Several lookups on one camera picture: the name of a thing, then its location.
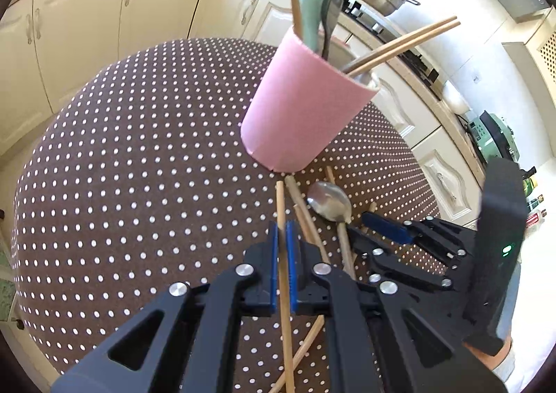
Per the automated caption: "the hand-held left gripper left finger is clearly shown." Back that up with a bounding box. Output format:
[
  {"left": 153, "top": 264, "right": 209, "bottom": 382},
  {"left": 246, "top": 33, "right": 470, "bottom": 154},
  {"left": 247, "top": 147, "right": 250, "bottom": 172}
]
[{"left": 51, "top": 221, "right": 279, "bottom": 393}]

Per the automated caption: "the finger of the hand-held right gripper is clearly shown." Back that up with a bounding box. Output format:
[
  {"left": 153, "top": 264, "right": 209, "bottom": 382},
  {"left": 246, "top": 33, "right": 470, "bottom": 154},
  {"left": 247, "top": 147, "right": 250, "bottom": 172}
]
[
  {"left": 347, "top": 227, "right": 473, "bottom": 295},
  {"left": 361, "top": 211, "right": 477, "bottom": 260}
]

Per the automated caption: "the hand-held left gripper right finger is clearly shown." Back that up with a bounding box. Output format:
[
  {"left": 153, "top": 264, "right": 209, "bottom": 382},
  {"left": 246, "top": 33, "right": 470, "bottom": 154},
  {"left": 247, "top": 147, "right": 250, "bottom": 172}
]
[{"left": 285, "top": 220, "right": 507, "bottom": 393}]

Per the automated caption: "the single wooden chopstick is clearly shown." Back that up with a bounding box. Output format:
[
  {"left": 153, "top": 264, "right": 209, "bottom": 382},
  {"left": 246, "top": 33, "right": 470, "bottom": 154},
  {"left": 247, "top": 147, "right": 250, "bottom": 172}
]
[{"left": 275, "top": 181, "right": 297, "bottom": 393}]

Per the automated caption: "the pile of wooden chopsticks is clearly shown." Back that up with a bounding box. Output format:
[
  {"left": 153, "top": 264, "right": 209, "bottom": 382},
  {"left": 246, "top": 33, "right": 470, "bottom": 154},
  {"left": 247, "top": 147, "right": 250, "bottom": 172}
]
[{"left": 269, "top": 166, "right": 378, "bottom": 393}]

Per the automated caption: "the silver spoon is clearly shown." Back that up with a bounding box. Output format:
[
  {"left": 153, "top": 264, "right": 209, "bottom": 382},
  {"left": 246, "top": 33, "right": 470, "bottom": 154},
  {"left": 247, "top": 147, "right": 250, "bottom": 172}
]
[{"left": 306, "top": 181, "right": 358, "bottom": 281}]

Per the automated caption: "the pink utensil cup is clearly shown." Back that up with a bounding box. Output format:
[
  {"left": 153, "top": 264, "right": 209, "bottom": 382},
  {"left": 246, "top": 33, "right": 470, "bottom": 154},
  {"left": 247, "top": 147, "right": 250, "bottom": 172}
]
[{"left": 240, "top": 25, "right": 382, "bottom": 173}]

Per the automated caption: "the black handled spoon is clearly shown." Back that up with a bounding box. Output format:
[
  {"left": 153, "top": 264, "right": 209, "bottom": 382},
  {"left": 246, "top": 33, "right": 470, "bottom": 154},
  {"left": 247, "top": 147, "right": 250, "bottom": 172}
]
[{"left": 327, "top": 0, "right": 346, "bottom": 58}]

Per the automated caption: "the green electric cooker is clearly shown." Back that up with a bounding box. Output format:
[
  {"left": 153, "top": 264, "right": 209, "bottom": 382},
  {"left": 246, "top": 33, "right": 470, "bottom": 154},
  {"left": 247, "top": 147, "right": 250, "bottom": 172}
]
[{"left": 465, "top": 112, "right": 520, "bottom": 163}]

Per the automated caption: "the brown polka dot tablecloth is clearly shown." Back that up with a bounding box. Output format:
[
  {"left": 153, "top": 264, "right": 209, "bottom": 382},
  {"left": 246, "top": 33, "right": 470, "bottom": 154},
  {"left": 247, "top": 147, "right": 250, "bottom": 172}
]
[{"left": 11, "top": 38, "right": 441, "bottom": 393}]

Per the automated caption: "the black gas stove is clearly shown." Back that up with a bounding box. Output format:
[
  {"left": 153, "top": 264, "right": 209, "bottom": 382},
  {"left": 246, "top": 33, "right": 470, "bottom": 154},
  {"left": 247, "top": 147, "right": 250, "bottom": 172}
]
[{"left": 341, "top": 0, "right": 439, "bottom": 85}]

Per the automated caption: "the large lattice door cabinet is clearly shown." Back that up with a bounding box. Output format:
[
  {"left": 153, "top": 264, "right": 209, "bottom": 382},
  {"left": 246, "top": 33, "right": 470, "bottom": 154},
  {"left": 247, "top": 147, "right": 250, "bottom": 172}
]
[{"left": 501, "top": 6, "right": 556, "bottom": 92}]

